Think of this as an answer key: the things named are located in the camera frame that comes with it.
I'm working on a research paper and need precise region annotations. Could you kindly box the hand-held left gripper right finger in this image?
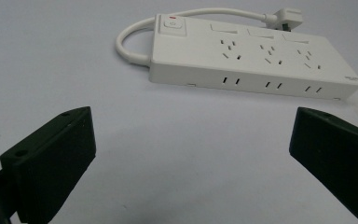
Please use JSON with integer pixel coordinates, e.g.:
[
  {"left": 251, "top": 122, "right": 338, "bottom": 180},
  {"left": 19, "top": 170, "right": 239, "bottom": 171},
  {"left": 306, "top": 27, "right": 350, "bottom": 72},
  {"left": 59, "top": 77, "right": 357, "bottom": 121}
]
[{"left": 288, "top": 106, "right": 358, "bottom": 223}]

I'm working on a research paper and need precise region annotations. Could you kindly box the white power plug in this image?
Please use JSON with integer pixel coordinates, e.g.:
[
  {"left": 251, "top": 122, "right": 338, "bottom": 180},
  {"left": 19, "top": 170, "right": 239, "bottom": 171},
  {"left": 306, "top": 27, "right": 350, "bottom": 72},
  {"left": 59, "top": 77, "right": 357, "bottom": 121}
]
[{"left": 263, "top": 7, "right": 304, "bottom": 33}]

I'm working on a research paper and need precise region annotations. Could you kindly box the white power strip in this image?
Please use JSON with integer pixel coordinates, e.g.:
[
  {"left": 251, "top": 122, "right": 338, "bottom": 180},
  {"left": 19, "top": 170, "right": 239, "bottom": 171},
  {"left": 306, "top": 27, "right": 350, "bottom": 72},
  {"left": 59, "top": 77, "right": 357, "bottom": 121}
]
[{"left": 148, "top": 13, "right": 358, "bottom": 101}]

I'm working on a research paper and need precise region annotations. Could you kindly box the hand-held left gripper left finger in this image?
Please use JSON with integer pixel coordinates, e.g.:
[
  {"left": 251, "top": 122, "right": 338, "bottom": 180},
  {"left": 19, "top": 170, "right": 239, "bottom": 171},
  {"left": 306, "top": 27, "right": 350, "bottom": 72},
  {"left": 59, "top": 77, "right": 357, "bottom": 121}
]
[{"left": 0, "top": 105, "right": 97, "bottom": 224}]

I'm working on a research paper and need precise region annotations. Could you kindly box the white power cable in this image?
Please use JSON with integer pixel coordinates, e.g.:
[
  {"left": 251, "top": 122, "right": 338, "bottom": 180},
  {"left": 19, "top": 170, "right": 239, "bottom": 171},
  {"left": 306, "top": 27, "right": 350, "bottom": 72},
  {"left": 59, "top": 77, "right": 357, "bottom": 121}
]
[{"left": 115, "top": 7, "right": 278, "bottom": 67}]

